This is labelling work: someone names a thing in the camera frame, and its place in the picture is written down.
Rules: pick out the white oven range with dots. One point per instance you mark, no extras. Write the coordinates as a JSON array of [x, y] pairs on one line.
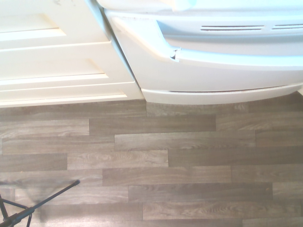
[[146, 61]]

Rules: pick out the white oven bottom drawer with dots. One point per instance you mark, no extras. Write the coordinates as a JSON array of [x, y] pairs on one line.
[[213, 98]]

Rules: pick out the cream kitchen cabinet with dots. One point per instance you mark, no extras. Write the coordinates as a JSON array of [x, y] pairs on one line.
[[59, 59]]

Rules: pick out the black tripod stand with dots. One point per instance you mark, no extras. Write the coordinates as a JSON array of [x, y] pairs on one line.
[[21, 212]]

